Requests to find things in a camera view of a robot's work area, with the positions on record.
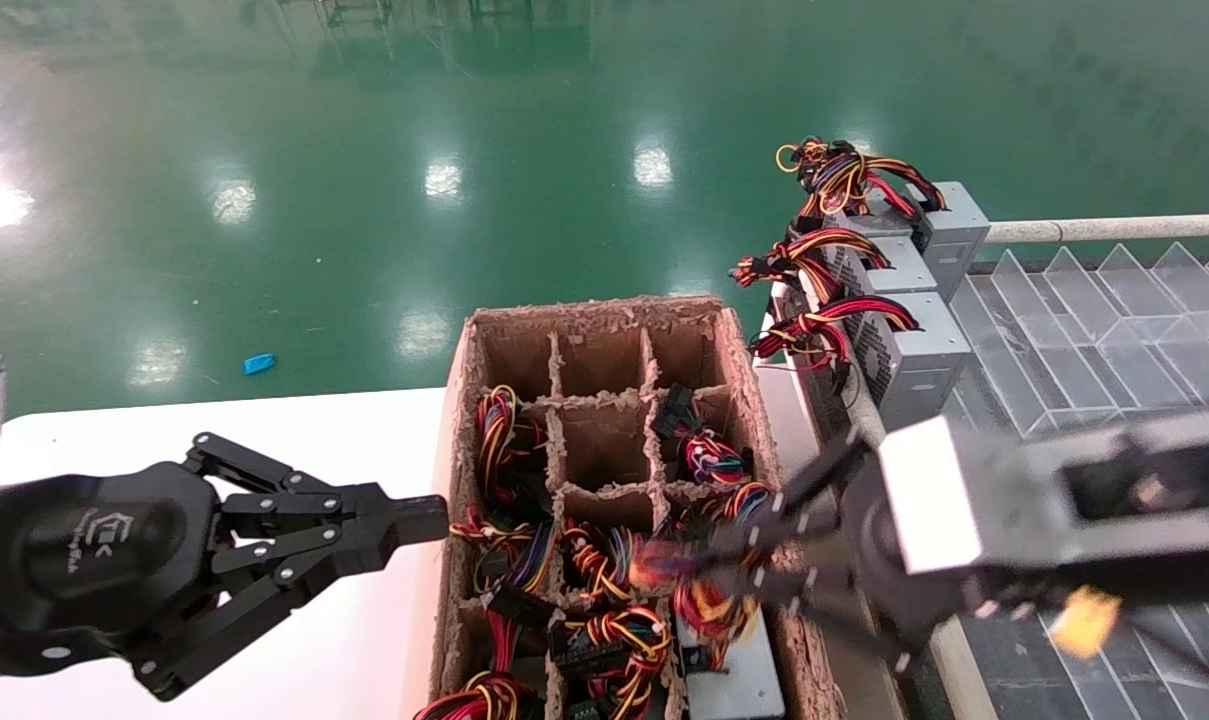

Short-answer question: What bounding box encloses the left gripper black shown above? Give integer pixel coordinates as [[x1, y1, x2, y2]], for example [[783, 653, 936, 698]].
[[0, 432, 450, 701]]

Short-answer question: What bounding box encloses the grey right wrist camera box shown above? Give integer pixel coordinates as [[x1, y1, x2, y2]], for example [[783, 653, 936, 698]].
[[877, 413, 1060, 578]]

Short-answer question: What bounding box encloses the power supply with cable bundle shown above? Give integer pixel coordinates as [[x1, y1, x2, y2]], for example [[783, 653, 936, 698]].
[[732, 228, 940, 301], [749, 295, 975, 433], [774, 138, 992, 301], [654, 383, 755, 486], [562, 520, 650, 606], [476, 385, 553, 506], [414, 600, 550, 720], [629, 535, 787, 720], [549, 605, 675, 720], [449, 505, 562, 626], [654, 482, 780, 561]]

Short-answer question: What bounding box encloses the clear acrylic divider tray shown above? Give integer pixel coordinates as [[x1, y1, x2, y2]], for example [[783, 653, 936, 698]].
[[939, 240, 1209, 720]]

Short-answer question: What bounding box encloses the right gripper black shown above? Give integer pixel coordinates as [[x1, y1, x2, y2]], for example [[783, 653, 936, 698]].
[[699, 430, 975, 676]]

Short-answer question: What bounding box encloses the yellow plug on arm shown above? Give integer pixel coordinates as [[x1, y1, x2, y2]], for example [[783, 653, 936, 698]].
[[1049, 587, 1122, 661]]

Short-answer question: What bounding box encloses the cardboard box with dividers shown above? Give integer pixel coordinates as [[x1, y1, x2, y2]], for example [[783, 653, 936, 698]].
[[429, 295, 845, 720]]

